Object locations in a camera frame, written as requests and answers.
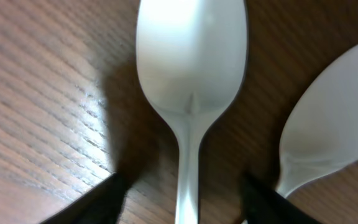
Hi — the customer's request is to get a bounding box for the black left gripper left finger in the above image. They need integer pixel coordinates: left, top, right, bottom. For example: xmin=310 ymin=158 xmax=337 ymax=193
xmin=42 ymin=173 xmax=129 ymax=224

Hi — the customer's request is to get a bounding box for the white plastic spoon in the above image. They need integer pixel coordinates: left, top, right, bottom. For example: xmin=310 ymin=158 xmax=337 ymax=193
xmin=136 ymin=0 xmax=248 ymax=224
xmin=273 ymin=44 xmax=358 ymax=199

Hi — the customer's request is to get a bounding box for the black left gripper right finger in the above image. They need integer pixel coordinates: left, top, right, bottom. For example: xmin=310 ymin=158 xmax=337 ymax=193
xmin=241 ymin=173 xmax=321 ymax=224

